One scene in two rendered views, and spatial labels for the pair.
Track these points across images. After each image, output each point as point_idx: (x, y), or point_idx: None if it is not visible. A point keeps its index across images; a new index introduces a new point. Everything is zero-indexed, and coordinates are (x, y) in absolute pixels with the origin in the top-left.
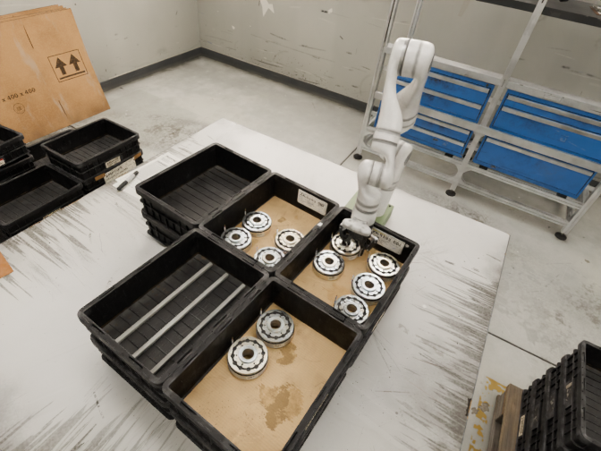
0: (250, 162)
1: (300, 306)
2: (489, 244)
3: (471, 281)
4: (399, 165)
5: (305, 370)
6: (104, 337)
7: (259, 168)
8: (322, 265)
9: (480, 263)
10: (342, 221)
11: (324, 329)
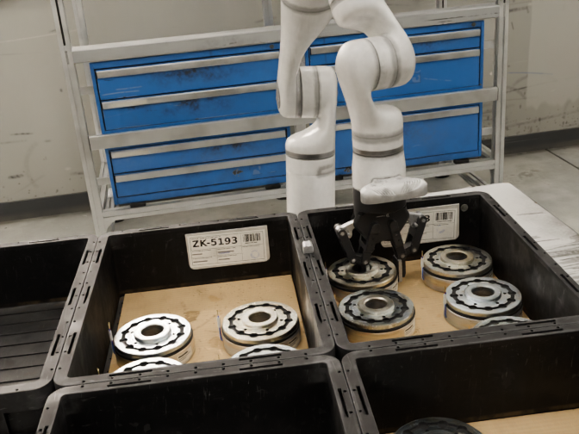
0: (30, 245)
1: (445, 378)
2: (504, 204)
3: (549, 251)
4: (333, 105)
5: None
6: None
7: (61, 247)
8: (372, 317)
9: (527, 227)
10: (364, 192)
11: (521, 394)
